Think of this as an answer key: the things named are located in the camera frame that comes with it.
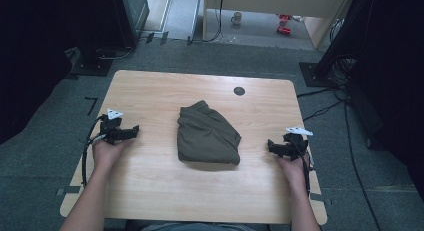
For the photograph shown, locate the hand-held gripper black cable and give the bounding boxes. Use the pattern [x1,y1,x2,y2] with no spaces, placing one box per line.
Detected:
[292,140,315,196]
[81,114,109,189]

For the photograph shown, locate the person's grey clothing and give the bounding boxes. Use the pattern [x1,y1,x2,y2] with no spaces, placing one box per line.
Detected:
[125,218,269,231]

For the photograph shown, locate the black cabinet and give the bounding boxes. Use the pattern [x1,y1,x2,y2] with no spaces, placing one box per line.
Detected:
[109,0,150,49]

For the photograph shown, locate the beige mug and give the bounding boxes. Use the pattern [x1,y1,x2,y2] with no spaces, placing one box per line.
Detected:
[230,11,244,26]

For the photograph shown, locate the long black floor cable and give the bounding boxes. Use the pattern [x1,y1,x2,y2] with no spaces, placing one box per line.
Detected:
[343,100,382,231]

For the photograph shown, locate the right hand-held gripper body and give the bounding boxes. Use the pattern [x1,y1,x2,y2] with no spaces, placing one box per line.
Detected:
[281,125,314,161]

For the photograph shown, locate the olive green shorts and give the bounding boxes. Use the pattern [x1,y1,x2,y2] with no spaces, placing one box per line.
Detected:
[176,99,242,166]

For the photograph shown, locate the thick black floor cable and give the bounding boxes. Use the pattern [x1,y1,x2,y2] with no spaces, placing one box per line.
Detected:
[97,45,136,61]

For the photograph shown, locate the black flat stand base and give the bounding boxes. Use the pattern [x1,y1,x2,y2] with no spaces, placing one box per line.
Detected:
[69,46,114,77]

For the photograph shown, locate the grey tape strip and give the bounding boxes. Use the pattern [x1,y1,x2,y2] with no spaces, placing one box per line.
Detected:
[309,192,333,206]
[55,185,82,196]

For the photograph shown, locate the left hand-held gripper black cable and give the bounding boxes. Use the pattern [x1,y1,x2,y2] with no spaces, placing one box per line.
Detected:
[81,114,109,189]

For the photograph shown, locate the right hand-held gripper black cable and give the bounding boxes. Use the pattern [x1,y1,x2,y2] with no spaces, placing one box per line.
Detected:
[292,140,315,196]

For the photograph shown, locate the black hanging cable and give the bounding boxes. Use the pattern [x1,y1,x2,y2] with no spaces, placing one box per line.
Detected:
[187,0,225,45]

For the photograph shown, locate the black metal stand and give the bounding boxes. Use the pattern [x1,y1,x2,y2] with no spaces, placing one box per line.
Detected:
[298,0,371,89]

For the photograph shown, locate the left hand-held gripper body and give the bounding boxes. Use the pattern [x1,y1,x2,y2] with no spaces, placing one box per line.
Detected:
[98,108,128,145]

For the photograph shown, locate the person's right hand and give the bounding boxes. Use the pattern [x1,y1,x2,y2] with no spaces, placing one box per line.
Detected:
[278,152,311,185]

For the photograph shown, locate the person's left hand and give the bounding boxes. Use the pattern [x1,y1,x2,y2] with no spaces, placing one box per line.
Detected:
[92,137,133,172]

